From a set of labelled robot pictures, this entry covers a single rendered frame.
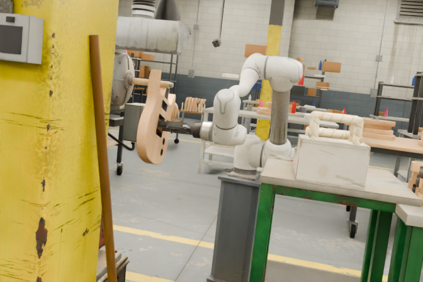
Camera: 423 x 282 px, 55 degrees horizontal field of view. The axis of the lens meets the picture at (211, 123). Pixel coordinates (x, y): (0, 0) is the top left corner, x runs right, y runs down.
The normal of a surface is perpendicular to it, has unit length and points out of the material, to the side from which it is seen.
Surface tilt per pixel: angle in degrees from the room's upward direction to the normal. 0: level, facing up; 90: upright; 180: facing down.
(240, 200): 90
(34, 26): 90
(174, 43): 90
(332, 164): 90
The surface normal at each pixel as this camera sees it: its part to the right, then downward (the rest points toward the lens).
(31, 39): 0.97, 0.13
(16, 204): -0.20, 0.08
